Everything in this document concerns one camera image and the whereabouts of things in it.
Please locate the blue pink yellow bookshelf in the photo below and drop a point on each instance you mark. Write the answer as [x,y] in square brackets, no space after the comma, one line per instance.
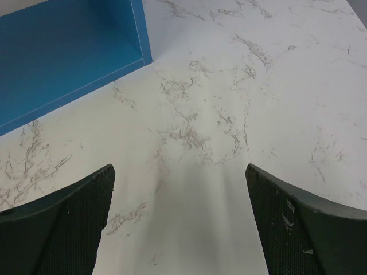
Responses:
[54,52]

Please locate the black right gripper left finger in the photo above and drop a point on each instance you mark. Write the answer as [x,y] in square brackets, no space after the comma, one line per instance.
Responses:
[58,233]

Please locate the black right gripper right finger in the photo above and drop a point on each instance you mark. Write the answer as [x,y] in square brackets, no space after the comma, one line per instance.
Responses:
[302,233]

